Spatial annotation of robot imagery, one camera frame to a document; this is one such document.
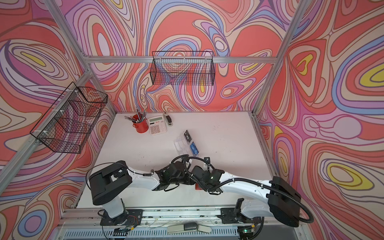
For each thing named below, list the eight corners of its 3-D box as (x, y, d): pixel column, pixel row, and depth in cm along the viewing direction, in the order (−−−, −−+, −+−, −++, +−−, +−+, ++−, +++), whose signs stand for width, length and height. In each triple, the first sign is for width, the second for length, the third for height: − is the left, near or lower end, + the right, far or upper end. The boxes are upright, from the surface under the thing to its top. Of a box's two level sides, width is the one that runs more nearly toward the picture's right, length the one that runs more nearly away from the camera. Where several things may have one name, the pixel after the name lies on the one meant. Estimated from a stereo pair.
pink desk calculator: (151, 136, 107) (149, 132, 104) (148, 121, 117) (147, 117, 113) (167, 132, 110) (166, 128, 106) (164, 118, 119) (163, 114, 115)
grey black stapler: (168, 127, 112) (167, 123, 109) (163, 115, 119) (162, 112, 116) (173, 125, 113) (172, 122, 110) (168, 114, 120) (167, 111, 117)
